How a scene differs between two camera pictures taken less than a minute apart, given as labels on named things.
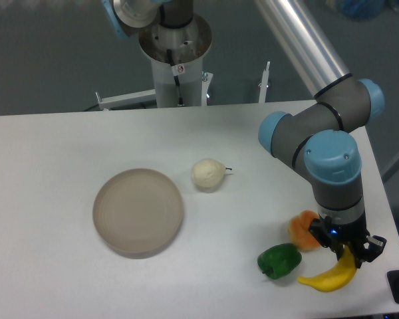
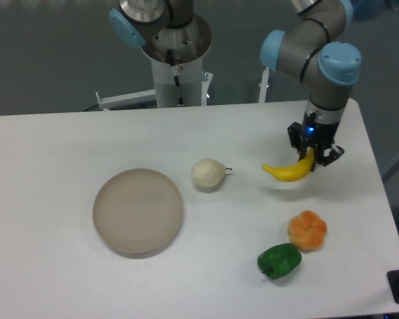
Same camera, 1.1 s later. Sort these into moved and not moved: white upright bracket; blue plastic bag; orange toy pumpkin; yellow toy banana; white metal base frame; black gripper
Moved: yellow toy banana; black gripper
Not moved: blue plastic bag; white upright bracket; orange toy pumpkin; white metal base frame
